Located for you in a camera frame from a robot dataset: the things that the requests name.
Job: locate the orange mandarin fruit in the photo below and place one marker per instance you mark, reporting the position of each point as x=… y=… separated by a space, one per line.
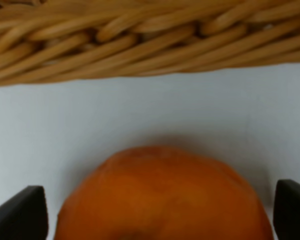
x=163 y=193

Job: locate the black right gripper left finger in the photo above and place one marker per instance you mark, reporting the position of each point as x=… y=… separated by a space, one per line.
x=25 y=215

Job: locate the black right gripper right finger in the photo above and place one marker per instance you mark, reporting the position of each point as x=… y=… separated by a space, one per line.
x=286 y=212

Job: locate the light orange wicker basket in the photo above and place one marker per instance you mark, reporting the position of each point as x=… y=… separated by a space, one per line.
x=52 y=41

